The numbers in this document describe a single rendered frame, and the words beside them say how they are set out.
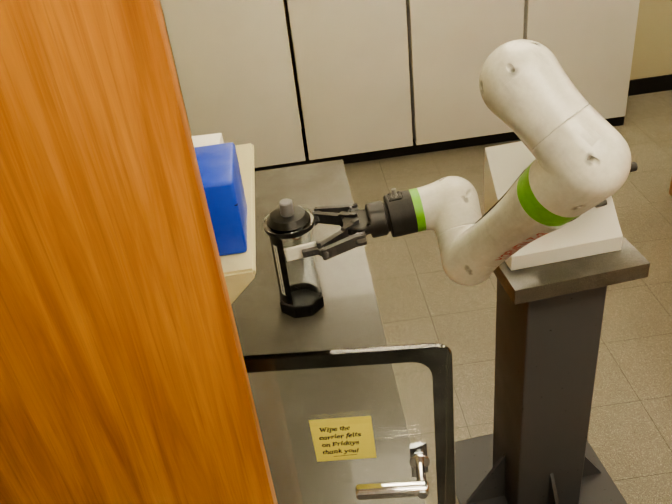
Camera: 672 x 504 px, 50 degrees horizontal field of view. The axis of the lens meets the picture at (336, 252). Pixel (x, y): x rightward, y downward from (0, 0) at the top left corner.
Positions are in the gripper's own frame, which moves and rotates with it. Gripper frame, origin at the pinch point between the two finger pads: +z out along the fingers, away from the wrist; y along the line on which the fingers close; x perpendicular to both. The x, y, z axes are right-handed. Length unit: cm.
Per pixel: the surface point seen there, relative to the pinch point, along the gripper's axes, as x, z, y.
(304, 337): 17.7, 2.3, 11.4
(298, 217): -5.9, -2.5, 2.0
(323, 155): 103, -8, -244
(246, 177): -39, 0, 46
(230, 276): -39, 2, 67
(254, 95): 59, 20, -244
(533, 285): 23, -49, 6
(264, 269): 17.0, 10.1, -16.1
